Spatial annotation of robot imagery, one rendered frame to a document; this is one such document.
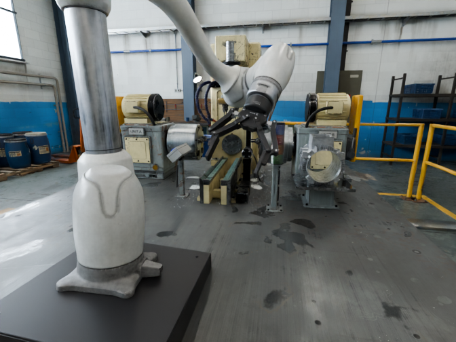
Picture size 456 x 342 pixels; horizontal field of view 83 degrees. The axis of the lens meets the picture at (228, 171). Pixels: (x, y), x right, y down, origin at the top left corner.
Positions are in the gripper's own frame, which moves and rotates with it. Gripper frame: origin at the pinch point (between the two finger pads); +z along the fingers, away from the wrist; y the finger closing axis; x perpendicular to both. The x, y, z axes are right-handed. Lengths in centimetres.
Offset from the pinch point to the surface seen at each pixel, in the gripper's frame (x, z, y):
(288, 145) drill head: 82, -56, 5
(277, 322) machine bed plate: 9.9, 30.4, 23.5
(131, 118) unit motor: 78, -38, -98
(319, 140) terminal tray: 53, -47, 21
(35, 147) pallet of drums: 345, -31, -470
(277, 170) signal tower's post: 51, -24, 7
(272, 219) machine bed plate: 55, -3, 13
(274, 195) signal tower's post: 58, -14, 10
